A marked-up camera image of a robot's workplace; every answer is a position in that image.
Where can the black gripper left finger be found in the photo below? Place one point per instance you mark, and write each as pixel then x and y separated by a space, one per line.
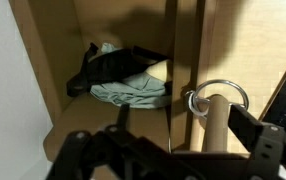
pixel 126 156

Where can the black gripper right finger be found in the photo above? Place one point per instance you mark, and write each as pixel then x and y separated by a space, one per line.
pixel 265 142

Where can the brown cardboard paper towel core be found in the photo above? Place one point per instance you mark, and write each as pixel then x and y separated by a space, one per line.
pixel 216 131

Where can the grey green cloth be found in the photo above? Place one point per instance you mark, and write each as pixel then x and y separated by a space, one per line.
pixel 150 89

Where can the black bag with straps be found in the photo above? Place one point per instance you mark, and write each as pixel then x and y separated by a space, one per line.
pixel 110 67

